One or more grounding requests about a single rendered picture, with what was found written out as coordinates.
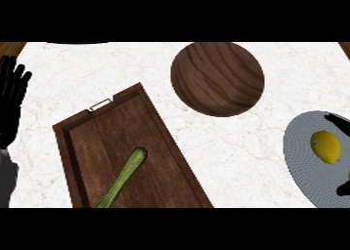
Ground dark wooden tray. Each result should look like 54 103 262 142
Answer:
51 81 214 209

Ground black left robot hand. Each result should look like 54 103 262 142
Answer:
0 55 32 151

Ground grey round placemat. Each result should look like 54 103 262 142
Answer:
281 110 350 209

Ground yellow lemon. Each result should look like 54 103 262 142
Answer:
309 129 343 165

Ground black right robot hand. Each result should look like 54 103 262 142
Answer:
322 112 350 199

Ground long green vegetable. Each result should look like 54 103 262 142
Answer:
93 146 148 209

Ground brown wooden bowl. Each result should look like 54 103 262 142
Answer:
168 41 265 118

